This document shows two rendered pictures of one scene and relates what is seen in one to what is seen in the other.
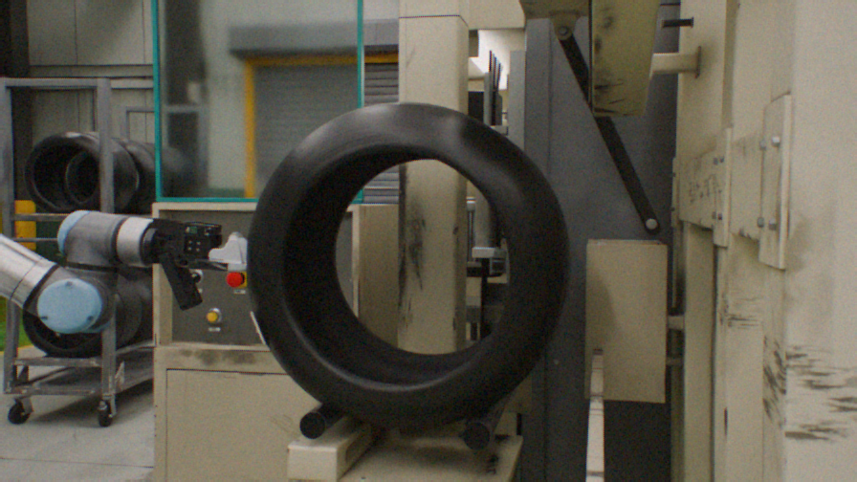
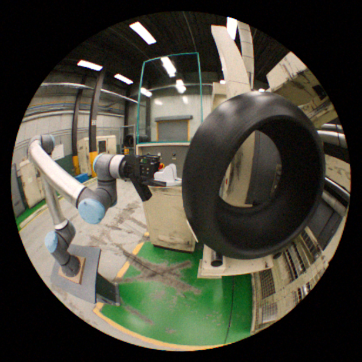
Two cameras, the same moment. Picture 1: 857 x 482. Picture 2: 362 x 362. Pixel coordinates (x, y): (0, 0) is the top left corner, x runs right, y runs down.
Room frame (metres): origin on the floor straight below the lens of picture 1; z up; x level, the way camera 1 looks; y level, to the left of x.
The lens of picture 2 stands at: (1.19, 0.32, 1.28)
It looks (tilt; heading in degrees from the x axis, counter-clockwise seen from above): 20 degrees down; 0
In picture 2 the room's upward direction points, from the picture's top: straight up
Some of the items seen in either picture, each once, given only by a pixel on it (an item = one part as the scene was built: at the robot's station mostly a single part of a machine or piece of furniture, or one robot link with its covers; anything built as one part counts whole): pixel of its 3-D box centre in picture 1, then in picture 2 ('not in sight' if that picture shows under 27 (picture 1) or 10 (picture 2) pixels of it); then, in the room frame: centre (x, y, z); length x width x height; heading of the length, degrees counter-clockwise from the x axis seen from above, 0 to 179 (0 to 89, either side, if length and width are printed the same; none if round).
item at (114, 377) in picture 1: (118, 247); (137, 151); (5.24, 1.95, 0.96); 1.36 x 0.71 x 1.92; 167
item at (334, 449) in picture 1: (343, 434); (214, 241); (1.56, 0.16, 0.83); 0.36 x 0.09 x 0.06; 168
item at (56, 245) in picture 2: not in sight; (56, 247); (1.28, 1.11, 0.81); 0.17 x 0.15 x 0.18; 14
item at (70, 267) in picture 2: not in sight; (66, 261); (1.26, 1.10, 0.67); 0.19 x 0.19 x 0.10
